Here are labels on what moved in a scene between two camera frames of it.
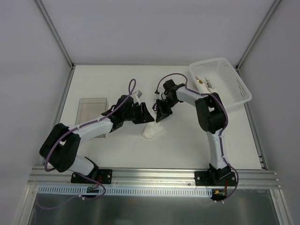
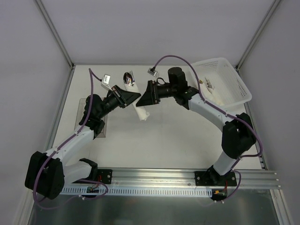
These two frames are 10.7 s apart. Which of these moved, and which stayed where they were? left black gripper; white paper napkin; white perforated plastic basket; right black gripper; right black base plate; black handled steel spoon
Moved: black handled steel spoon; right black gripper; left black gripper; white paper napkin
Stayed: white perforated plastic basket; right black base plate
